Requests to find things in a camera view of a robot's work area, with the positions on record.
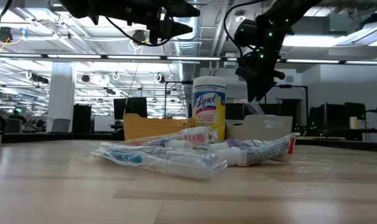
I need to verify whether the black gantry frame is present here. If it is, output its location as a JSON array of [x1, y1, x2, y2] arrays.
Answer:
[[164, 80, 194, 119], [275, 84, 309, 125]]

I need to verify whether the Lysol wipes canister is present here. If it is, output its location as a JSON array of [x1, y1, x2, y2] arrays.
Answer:
[[192, 76, 226, 141]]

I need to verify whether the white building column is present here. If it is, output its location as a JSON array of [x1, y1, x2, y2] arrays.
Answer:
[[47, 61, 77, 133]]

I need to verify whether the plastic toothbrush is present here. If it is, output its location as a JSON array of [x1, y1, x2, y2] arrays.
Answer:
[[123, 126, 219, 150], [90, 141, 229, 181], [246, 98, 266, 116]]

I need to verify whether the black cabinet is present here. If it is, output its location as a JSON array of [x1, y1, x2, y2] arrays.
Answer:
[[72, 103, 92, 134]]

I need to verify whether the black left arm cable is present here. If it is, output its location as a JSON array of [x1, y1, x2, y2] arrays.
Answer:
[[104, 15, 177, 47]]

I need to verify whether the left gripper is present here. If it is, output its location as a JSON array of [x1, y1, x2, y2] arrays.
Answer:
[[147, 0, 201, 45]]

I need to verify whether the black ceiling camera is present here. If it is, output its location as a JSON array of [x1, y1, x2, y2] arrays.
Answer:
[[0, 26, 14, 43], [132, 29, 147, 44]]

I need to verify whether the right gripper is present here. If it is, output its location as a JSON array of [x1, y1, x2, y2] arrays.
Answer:
[[235, 43, 286, 102]]

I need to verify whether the black monitor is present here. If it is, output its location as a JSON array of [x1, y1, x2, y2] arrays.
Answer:
[[113, 97, 148, 121], [309, 103, 347, 138], [345, 101, 366, 121]]

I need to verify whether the black aluminium table frame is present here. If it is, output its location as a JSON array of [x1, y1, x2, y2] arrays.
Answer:
[[0, 132, 377, 153]]

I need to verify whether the gray plastic bin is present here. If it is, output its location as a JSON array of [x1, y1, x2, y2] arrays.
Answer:
[[225, 114, 294, 141]]

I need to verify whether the yellow plastic bin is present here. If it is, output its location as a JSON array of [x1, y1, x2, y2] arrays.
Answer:
[[123, 113, 194, 141]]

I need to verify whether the overhead beam with light strips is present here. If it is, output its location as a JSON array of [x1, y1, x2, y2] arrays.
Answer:
[[0, 52, 377, 65]]

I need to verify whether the small white toothpaste tube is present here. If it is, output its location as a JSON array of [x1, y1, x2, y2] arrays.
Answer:
[[207, 138, 272, 153], [216, 133, 297, 167]]

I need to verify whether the silver ventilation duct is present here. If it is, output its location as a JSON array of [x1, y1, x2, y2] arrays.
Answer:
[[172, 17, 205, 103]]

